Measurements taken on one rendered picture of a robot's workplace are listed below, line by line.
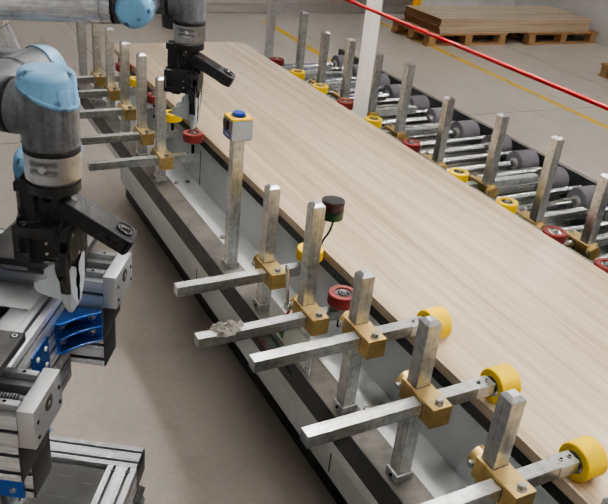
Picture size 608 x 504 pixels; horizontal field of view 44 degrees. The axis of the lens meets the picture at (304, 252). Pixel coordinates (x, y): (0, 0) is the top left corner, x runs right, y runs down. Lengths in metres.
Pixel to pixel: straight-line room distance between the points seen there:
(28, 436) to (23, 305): 0.44
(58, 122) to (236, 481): 1.91
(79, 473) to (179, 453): 0.47
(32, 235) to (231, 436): 1.90
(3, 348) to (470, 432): 1.06
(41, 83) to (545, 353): 1.40
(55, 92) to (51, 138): 0.06
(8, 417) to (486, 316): 1.20
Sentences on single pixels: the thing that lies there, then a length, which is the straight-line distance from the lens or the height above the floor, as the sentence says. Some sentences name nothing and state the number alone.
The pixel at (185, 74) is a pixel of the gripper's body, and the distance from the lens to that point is 1.85.
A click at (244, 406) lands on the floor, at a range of 3.03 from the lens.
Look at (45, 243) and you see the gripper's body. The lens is 1.11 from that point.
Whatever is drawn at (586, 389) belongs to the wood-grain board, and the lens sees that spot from 1.91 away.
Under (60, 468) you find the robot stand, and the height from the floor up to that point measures 0.21.
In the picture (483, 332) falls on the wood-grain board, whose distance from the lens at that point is 2.00.
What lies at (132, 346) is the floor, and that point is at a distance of 3.33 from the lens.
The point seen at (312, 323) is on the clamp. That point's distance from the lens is 1.97.
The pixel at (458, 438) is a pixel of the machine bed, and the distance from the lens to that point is 1.94.
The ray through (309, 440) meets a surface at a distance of 1.49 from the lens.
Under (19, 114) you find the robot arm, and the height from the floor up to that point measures 1.62.
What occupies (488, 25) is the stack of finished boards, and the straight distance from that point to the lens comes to 9.77.
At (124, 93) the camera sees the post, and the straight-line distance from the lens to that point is 3.50.
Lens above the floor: 1.95
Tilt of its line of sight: 28 degrees down
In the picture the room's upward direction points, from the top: 6 degrees clockwise
